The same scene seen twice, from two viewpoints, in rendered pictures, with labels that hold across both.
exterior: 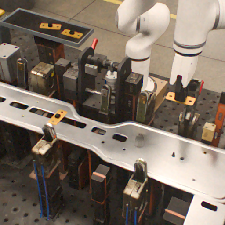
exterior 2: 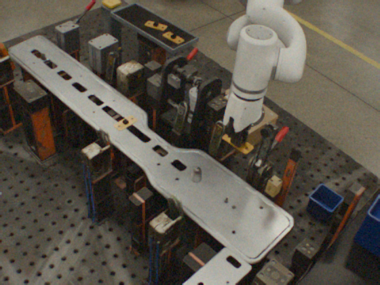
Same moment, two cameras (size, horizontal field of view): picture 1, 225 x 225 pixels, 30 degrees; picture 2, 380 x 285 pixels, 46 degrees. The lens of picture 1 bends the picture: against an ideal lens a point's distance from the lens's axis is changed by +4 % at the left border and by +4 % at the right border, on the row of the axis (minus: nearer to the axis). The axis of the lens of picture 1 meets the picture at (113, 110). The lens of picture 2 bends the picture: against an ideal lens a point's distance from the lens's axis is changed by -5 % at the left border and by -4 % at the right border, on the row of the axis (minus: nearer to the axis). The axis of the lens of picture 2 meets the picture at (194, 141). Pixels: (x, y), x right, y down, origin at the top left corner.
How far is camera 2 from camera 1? 0.32 m
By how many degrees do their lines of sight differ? 11
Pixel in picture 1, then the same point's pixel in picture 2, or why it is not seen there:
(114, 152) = (164, 178)
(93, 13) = not seen: hidden behind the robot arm
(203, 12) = (258, 59)
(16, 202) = (72, 195)
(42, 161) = (89, 164)
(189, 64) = (242, 108)
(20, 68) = (110, 62)
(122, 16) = (232, 33)
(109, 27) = not seen: hidden behind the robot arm
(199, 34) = (254, 81)
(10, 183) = (74, 175)
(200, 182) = (238, 236)
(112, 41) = not seen: hidden behind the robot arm
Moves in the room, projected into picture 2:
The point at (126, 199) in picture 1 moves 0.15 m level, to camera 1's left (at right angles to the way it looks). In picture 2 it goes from (150, 231) to (102, 214)
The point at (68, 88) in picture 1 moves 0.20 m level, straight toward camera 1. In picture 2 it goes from (150, 93) to (136, 130)
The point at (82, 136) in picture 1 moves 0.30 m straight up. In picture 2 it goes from (140, 150) to (140, 77)
